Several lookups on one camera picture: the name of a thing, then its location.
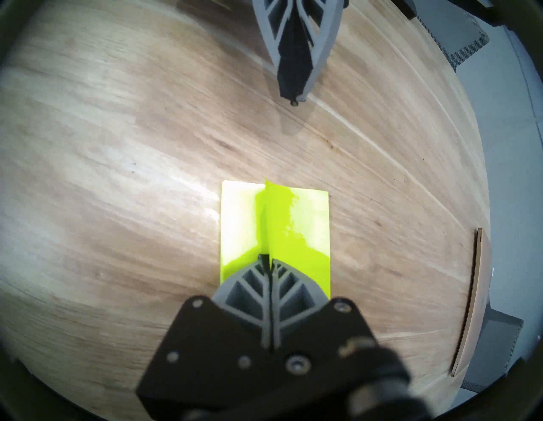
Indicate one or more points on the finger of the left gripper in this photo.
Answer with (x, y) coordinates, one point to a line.
(316, 42)
(278, 38)

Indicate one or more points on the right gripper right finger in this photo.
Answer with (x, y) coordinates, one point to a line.
(314, 331)

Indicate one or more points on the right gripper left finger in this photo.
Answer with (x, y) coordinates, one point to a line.
(212, 339)

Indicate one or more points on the grey mesh office chair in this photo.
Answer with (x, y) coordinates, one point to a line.
(458, 38)
(496, 339)

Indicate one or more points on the rose gold closed laptop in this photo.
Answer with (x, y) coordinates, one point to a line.
(477, 288)

